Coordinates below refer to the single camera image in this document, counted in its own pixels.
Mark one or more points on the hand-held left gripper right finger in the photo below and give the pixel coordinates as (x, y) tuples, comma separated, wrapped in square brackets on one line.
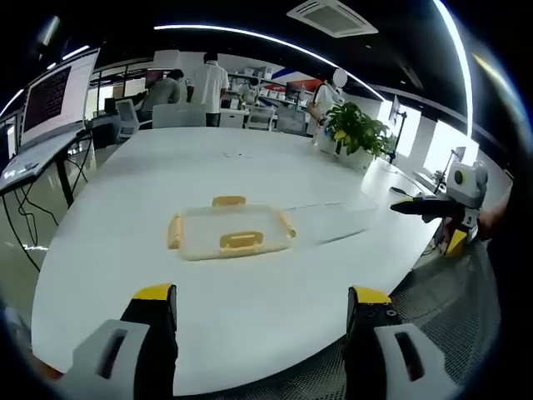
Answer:
[(375, 354)]

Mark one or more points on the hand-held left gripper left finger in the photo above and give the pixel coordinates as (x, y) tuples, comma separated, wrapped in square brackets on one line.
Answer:
[(125, 354)]

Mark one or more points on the ceiling air conditioner vent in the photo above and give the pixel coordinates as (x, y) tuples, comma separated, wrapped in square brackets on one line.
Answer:
[(331, 16)]

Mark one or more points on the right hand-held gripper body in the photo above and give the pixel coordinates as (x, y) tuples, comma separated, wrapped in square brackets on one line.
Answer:
[(468, 185)]

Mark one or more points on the grey side desk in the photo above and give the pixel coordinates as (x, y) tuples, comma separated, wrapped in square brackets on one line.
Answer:
[(29, 162)]

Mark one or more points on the clear plastic container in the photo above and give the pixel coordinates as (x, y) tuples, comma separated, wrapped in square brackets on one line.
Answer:
[(333, 223)]

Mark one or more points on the large monitor screen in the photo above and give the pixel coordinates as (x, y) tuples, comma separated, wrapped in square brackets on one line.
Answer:
[(54, 100)]

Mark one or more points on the white planter box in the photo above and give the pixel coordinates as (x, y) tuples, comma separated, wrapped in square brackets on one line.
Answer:
[(347, 156)]

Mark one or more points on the green potted plant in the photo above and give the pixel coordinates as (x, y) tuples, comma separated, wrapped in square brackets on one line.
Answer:
[(358, 125)]

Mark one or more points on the clear lid with yellow buckle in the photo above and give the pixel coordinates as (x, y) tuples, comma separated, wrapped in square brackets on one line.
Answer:
[(233, 233)]

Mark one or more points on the small black table object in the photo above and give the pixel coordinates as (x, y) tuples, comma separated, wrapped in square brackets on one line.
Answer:
[(397, 190)]

